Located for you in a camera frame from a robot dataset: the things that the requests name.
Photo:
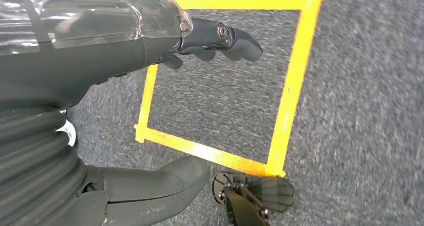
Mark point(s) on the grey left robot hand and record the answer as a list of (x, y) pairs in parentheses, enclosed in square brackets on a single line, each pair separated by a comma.
[(82, 58)]

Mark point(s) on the yellow floor tape marking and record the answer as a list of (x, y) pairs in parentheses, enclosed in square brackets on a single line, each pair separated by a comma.
[(291, 85)]

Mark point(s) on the dark robot foot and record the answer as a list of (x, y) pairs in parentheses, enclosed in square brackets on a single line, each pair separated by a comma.
[(261, 194)]

